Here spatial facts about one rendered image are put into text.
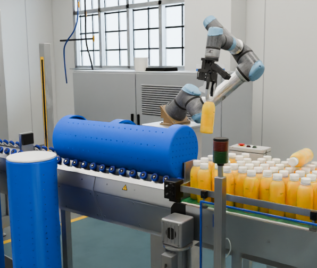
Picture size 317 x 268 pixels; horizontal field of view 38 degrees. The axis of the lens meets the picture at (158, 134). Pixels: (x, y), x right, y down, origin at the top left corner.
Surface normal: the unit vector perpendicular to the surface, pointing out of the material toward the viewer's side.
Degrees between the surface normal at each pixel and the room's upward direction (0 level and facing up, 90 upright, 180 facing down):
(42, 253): 90
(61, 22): 90
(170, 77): 90
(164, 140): 57
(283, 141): 90
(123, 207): 109
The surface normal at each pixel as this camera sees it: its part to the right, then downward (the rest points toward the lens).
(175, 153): 0.80, 0.09
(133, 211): -0.56, 0.46
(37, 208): 0.38, 0.15
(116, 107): -0.69, 0.13
